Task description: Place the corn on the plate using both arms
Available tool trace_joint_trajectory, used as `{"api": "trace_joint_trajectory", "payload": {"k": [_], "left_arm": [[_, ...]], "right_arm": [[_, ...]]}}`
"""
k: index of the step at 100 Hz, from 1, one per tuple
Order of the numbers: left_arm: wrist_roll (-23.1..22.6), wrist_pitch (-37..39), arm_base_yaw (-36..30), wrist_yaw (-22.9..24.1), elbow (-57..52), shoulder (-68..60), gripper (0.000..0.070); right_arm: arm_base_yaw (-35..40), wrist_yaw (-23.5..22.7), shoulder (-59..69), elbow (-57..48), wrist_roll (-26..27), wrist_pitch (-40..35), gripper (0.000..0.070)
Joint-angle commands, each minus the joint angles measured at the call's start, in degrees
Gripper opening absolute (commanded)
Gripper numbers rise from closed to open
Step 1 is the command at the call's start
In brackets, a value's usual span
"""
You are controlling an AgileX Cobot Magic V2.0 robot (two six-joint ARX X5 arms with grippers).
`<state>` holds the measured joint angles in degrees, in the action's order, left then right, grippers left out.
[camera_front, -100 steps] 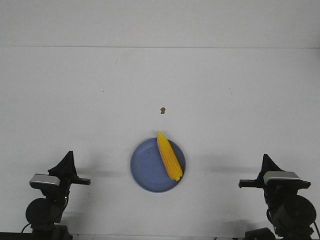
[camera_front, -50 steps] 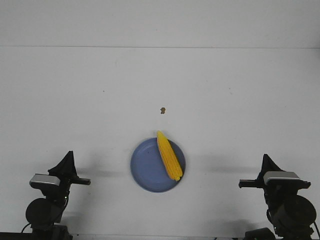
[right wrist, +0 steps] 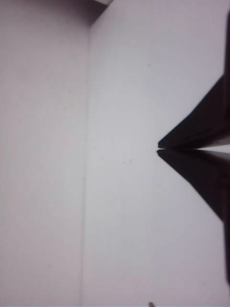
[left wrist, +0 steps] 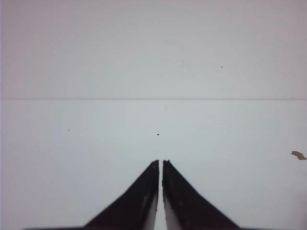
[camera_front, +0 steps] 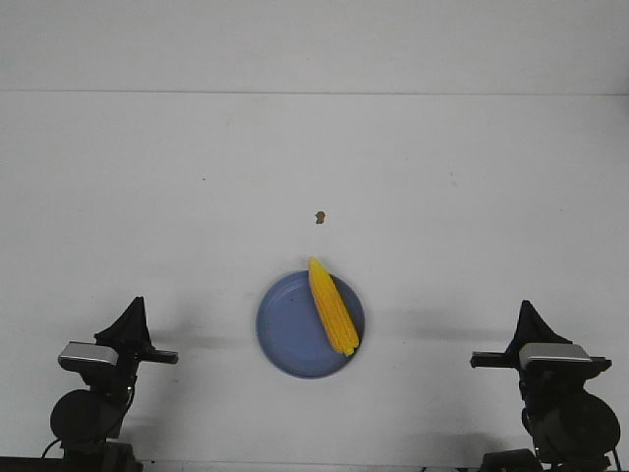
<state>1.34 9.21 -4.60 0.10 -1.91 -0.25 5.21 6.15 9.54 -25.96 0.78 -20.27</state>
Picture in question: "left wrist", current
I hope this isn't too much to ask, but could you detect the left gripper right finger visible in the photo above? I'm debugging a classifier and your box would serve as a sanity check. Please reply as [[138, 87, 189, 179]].
[[162, 161, 240, 230]]

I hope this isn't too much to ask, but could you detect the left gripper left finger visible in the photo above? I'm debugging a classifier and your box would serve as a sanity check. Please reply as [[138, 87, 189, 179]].
[[84, 161, 159, 230]]

